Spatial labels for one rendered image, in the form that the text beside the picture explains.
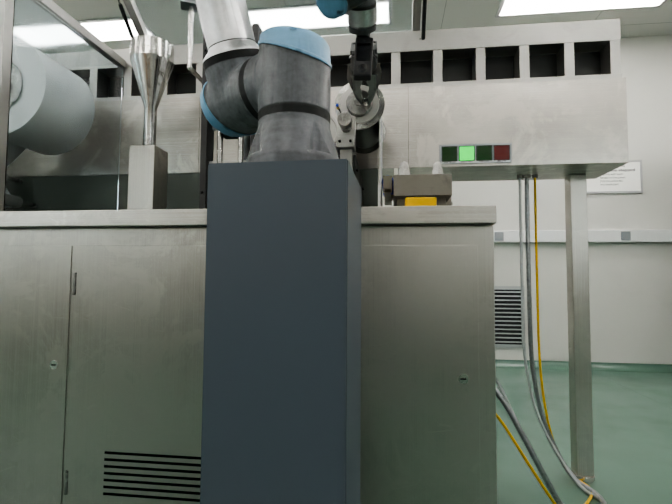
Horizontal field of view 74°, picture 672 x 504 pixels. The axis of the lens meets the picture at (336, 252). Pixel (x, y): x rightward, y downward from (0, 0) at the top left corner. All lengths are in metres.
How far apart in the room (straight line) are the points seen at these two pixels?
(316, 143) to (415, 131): 1.04
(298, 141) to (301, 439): 0.41
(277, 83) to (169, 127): 1.23
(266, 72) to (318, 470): 0.57
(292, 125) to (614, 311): 3.89
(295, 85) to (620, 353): 3.97
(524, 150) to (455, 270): 0.80
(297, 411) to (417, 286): 0.49
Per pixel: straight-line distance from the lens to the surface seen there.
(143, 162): 1.61
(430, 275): 1.02
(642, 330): 4.45
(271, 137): 0.68
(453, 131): 1.71
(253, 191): 0.63
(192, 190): 1.81
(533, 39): 1.89
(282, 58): 0.73
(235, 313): 0.63
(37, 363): 1.36
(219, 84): 0.84
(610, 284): 4.33
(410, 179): 1.28
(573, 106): 1.83
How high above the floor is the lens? 0.74
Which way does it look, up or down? 3 degrees up
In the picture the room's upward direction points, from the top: straight up
